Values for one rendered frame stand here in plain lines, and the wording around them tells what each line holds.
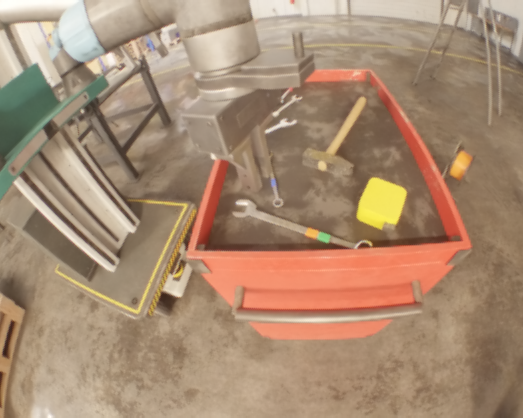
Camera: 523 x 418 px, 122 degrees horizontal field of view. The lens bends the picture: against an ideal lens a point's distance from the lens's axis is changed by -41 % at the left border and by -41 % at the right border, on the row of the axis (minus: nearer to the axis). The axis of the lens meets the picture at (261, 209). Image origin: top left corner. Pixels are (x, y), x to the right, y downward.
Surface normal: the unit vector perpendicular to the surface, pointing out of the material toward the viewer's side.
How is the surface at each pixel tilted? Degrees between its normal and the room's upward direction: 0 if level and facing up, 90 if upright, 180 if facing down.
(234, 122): 90
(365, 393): 0
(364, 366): 0
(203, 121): 90
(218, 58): 90
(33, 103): 90
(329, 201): 0
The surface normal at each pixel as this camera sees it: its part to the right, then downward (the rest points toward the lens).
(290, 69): -0.11, 0.78
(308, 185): -0.17, -0.62
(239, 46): 0.53, 0.59
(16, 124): 0.96, 0.07
